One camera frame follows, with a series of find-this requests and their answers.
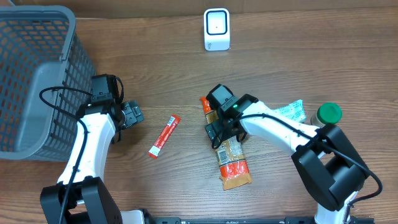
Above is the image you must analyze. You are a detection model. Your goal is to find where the long spaghetti pasta package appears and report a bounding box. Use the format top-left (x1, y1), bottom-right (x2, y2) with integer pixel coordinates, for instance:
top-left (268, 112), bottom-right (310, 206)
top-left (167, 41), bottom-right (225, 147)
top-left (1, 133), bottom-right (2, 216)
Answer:
top-left (200, 96), bottom-right (252, 190)

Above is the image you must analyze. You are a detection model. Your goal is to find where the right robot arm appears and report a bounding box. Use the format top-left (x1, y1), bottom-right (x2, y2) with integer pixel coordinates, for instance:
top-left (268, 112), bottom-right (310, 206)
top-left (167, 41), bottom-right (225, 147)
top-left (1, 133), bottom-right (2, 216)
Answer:
top-left (206, 84), bottom-right (369, 223)

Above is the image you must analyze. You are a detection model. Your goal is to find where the teal wet wipes pack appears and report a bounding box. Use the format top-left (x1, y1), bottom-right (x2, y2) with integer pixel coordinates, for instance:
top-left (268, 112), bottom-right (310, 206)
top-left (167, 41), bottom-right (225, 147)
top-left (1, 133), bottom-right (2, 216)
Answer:
top-left (273, 100), bottom-right (306, 123)

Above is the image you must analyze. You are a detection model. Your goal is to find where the grey plastic shopping basket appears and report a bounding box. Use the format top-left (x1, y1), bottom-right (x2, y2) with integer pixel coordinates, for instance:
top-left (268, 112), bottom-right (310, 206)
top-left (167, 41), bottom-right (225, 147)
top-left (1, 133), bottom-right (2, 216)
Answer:
top-left (1, 6), bottom-right (96, 161)

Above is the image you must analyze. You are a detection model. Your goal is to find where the white barcode scanner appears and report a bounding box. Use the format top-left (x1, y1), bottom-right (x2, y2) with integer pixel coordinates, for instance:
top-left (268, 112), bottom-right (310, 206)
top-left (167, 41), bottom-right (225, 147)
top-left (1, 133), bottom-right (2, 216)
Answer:
top-left (203, 8), bottom-right (231, 51)

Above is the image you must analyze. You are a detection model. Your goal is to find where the green lid jar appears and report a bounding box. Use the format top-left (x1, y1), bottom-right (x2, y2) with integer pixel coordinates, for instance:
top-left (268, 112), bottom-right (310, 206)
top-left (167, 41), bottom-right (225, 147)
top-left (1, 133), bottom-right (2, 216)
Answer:
top-left (310, 102), bottom-right (343, 127)

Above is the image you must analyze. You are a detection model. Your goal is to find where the red stick packet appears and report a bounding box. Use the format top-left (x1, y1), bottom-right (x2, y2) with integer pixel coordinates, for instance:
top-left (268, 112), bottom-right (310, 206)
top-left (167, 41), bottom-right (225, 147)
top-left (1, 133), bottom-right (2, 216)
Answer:
top-left (148, 114), bottom-right (181, 159)

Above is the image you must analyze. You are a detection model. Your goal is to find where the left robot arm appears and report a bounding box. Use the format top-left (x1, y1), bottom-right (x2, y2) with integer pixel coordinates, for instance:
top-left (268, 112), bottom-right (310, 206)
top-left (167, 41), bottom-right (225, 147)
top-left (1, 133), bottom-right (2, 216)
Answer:
top-left (40, 74), bottom-right (148, 223)

